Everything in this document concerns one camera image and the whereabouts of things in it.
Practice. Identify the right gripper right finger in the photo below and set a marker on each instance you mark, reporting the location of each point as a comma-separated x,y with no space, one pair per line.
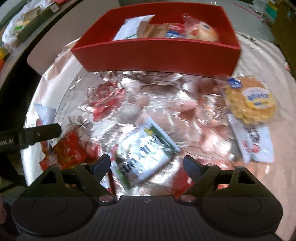
203,177

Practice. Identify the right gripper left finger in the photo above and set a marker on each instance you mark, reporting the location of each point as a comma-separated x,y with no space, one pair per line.
90,176

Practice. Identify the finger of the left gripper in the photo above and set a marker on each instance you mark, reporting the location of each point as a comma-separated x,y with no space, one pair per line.
42,133

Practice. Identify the red snack packet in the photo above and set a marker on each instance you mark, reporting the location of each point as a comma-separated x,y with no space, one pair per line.
66,154

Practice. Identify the white red-print snack packet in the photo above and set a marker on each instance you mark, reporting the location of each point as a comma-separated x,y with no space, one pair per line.
254,141

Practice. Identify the green white biscuit packet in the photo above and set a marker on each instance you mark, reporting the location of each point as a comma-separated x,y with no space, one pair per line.
141,154

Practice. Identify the yellow waffle packet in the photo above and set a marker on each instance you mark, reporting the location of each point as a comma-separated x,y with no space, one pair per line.
249,99

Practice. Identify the red blue cake packet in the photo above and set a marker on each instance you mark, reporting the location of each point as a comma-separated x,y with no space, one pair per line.
193,29

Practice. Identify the yellow bread snack packet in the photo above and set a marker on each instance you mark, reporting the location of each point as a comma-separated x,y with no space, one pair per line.
140,27

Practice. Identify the floral tablecloth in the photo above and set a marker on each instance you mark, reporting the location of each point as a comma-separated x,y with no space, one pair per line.
170,100

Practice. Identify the white plastic bag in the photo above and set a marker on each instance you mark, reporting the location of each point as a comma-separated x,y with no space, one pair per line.
9,38

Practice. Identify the dark green long box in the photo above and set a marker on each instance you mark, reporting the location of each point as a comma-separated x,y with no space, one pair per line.
33,19

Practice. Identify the red cardboard box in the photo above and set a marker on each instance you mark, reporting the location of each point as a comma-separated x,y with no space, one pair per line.
98,50

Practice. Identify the wooden side cabinet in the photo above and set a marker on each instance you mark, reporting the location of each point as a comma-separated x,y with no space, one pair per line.
284,31

